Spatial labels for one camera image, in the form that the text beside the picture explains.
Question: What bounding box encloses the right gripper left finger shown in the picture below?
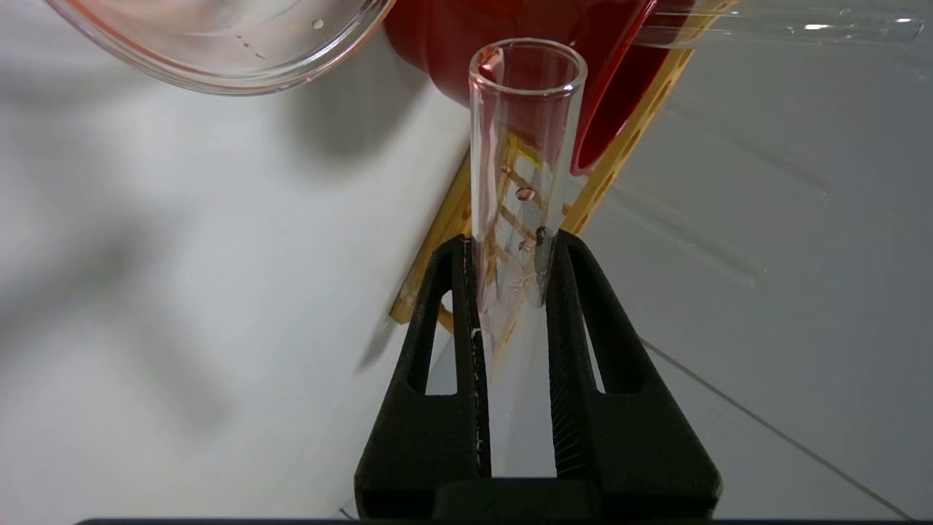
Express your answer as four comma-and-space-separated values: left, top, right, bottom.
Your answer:
355, 233, 491, 520

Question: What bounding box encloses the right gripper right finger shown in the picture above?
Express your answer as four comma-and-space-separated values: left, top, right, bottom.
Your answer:
543, 230, 722, 520

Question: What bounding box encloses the red liquid test tube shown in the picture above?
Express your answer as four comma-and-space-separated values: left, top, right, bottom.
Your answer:
469, 39, 588, 478

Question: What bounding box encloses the yellow liquid test tube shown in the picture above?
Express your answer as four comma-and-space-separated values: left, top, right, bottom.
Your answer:
641, 4, 925, 48

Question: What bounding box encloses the wooden test tube rack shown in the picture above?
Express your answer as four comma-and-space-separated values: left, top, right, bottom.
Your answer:
390, 0, 741, 369

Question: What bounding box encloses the red plastic cup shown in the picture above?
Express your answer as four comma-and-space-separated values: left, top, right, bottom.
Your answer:
384, 0, 693, 176

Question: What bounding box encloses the clear glass beaker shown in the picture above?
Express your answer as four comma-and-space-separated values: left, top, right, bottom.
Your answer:
44, 0, 398, 96

